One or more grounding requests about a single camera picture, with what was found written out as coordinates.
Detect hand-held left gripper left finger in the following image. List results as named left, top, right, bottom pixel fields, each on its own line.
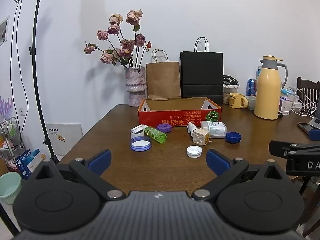
left=35, top=149, right=126, bottom=201

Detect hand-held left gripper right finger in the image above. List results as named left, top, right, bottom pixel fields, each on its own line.
left=192, top=149, right=284, bottom=201

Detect white screw cap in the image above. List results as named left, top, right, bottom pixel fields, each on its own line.
left=187, top=146, right=203, bottom=158

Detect blue ridged cap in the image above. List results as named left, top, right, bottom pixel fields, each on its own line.
left=225, top=132, right=242, bottom=144

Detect beige square bottle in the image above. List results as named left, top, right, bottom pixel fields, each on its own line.
left=192, top=128, right=210, bottom=146

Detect white rectangular bottle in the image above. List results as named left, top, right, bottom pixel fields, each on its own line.
left=201, top=121, right=227, bottom=139

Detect blue ring lid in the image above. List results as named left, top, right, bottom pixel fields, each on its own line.
left=130, top=137, right=152, bottom=152

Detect white tape roll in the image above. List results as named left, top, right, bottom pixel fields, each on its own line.
left=131, top=125, right=145, bottom=138

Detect green plastic bottle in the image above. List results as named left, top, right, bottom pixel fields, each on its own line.
left=144, top=126, right=167, bottom=144

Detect purple ridged cap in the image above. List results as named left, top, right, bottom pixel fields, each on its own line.
left=157, top=123, right=173, bottom=133

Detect red cardboard box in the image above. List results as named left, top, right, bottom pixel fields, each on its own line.
left=138, top=97, right=222, bottom=128

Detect black smartphone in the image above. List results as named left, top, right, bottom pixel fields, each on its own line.
left=297, top=122, right=313, bottom=135

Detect grey laptop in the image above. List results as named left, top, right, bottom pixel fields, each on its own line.
left=309, top=102, right=320, bottom=129

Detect wooden chair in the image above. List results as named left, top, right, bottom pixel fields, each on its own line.
left=297, top=77, right=320, bottom=105

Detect pale green cup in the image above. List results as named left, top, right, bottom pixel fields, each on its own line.
left=245, top=96, right=256, bottom=111

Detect yellow thermos jug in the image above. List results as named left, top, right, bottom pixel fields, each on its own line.
left=254, top=55, right=288, bottom=120

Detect yellow bear mug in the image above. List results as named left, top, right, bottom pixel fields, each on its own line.
left=229, top=93, right=249, bottom=109

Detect blue drink can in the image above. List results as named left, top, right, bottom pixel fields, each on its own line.
left=246, top=79, right=256, bottom=97

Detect clear food container black lid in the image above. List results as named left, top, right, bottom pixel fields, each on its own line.
left=223, top=75, right=239, bottom=105

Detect blue white bags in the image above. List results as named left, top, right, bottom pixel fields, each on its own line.
left=15, top=149, right=42, bottom=180

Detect pink mottled vase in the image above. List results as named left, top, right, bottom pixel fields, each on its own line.
left=125, top=66, right=147, bottom=107

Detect black paper bag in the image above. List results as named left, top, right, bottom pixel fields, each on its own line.
left=180, top=37, right=224, bottom=105

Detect green plastic bucket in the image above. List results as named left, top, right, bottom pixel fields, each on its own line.
left=0, top=172, right=22, bottom=205

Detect brown paper bag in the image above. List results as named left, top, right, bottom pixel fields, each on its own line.
left=146, top=49, right=181, bottom=99

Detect purple plastic hangers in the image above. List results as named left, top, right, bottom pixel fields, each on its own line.
left=0, top=96, right=13, bottom=120

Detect dried pink roses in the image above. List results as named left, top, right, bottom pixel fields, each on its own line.
left=84, top=9, right=152, bottom=68

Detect black light stand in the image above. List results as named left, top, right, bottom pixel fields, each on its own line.
left=11, top=0, right=60, bottom=165

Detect white charging cables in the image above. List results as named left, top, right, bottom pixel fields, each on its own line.
left=287, top=87, right=318, bottom=117

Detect white wall panel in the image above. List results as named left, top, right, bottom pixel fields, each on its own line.
left=45, top=123, right=83, bottom=156

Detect metal wire rack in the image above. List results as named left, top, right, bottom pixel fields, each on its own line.
left=0, top=117, right=25, bottom=170

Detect black lamp cable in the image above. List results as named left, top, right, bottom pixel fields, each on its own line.
left=9, top=0, right=30, bottom=144

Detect wall picture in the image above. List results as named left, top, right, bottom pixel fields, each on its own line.
left=0, top=15, right=10, bottom=46

